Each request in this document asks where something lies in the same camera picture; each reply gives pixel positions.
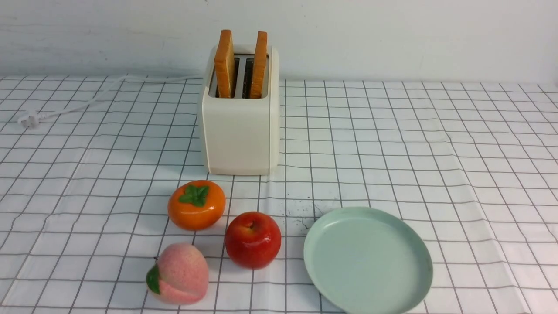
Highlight light green plate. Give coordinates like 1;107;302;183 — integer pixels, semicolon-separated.
303;207;434;314

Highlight white grid tablecloth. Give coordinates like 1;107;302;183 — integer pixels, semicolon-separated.
0;77;558;314

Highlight orange persimmon toy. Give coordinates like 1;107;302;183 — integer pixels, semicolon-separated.
168;180;226;231

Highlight pink peach toy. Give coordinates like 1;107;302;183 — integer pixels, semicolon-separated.
146;242;209;305

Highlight toast slice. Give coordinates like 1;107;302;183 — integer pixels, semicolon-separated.
249;31;268;99
214;29;236;98

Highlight white two-slot toaster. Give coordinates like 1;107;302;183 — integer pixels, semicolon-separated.
197;44;280;176

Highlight white toaster power cord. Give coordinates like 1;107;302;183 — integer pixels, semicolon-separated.
17;75;204;129

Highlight red apple toy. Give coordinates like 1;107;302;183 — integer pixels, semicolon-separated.
225;212;282;270

